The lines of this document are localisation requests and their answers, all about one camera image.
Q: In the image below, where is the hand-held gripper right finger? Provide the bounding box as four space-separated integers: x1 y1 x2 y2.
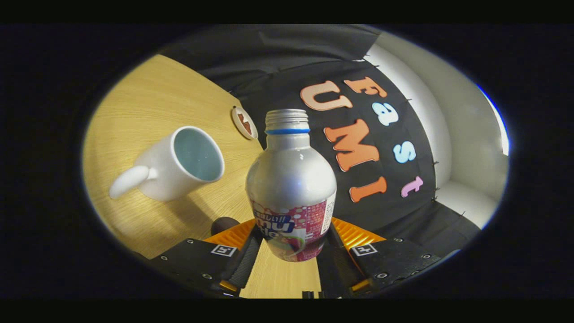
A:
321 217 442 297

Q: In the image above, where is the wooden table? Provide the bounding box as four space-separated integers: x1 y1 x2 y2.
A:
83 54 322 299

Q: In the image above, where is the small white plate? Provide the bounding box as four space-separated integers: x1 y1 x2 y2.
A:
231 106 259 140

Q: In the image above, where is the silver juice bottle pink label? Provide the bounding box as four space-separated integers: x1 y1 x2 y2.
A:
245 109 338 263

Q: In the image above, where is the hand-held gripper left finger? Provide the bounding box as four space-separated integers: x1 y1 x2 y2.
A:
148 218 263 297

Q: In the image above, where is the black backdrop cloth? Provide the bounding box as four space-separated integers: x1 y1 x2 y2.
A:
159 25 483 252

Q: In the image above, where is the white ceramic cup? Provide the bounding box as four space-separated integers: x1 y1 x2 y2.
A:
109 126 225 202

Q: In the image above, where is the dark round coaster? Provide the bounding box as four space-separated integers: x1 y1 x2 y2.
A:
211 217 241 237

